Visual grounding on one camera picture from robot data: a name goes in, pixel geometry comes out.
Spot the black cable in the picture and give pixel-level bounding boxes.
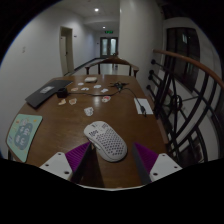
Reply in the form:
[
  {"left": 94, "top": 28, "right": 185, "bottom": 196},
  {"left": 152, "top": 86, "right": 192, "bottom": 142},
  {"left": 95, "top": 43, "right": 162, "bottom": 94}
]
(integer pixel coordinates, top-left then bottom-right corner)
[{"left": 66, "top": 81, "right": 148, "bottom": 117}]

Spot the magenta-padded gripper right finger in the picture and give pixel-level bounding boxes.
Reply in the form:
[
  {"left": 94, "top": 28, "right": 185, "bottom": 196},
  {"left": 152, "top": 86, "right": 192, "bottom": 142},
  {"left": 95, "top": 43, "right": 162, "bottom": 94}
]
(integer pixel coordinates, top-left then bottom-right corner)
[{"left": 131, "top": 142, "right": 184, "bottom": 185}]

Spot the glass double door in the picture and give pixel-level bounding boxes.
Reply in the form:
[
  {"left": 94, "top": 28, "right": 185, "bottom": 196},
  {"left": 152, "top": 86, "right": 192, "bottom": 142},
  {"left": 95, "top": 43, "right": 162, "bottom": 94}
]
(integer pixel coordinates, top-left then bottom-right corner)
[{"left": 99, "top": 36, "right": 119, "bottom": 58}]

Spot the white paper sheet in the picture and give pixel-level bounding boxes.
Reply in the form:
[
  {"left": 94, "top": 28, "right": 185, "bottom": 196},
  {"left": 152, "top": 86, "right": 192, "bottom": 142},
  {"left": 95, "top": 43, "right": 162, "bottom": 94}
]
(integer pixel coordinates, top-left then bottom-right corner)
[{"left": 133, "top": 97, "right": 154, "bottom": 116}]

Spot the black closed laptop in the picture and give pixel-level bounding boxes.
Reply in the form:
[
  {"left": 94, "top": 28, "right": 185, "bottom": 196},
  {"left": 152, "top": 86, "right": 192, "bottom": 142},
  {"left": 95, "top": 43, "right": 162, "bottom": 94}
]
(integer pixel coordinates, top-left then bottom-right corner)
[{"left": 25, "top": 79, "right": 74, "bottom": 109}]

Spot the white honeycomb computer mouse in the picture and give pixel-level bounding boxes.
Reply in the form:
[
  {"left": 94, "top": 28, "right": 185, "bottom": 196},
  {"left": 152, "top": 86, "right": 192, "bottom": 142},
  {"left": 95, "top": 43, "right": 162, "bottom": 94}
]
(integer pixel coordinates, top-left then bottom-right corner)
[{"left": 83, "top": 120, "right": 128, "bottom": 163}]

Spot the black railing with wooden handrail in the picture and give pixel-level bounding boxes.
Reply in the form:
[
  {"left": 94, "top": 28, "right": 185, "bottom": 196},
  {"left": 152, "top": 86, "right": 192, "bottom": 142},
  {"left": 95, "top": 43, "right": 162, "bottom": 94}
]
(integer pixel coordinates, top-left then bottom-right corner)
[{"left": 145, "top": 49, "right": 224, "bottom": 168}]

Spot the small black box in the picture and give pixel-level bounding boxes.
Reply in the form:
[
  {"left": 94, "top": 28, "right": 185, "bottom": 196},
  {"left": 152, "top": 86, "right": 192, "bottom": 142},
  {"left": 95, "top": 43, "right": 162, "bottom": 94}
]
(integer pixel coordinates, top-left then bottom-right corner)
[{"left": 56, "top": 87, "right": 69, "bottom": 99}]

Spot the dark framed window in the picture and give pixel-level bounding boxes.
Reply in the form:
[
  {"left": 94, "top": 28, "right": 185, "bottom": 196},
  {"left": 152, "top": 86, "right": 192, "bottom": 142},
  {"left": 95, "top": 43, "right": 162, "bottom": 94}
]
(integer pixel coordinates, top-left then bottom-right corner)
[{"left": 165, "top": 27, "right": 201, "bottom": 93}]

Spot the pale side door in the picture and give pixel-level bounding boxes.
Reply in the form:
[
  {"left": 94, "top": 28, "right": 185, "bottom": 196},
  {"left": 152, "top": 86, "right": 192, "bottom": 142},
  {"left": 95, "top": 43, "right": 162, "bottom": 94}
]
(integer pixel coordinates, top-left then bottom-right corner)
[{"left": 59, "top": 26, "right": 75, "bottom": 76}]

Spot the mint green printed mouse pad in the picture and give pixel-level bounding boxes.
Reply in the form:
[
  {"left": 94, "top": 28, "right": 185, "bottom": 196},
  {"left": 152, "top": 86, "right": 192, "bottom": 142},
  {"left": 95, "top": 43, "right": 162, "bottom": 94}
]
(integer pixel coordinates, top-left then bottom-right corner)
[{"left": 6, "top": 113, "right": 44, "bottom": 164}]

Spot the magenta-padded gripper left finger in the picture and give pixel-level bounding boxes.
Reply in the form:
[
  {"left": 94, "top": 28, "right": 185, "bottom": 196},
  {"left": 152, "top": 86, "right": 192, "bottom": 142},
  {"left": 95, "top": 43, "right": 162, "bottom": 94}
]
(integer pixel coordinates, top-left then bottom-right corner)
[{"left": 39, "top": 141, "right": 95, "bottom": 185}]

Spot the wooden armchair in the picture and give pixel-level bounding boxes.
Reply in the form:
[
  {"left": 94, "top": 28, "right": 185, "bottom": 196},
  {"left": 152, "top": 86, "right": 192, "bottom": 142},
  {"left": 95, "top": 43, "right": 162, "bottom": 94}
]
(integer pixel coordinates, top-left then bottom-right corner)
[{"left": 84, "top": 55, "right": 140, "bottom": 78}]

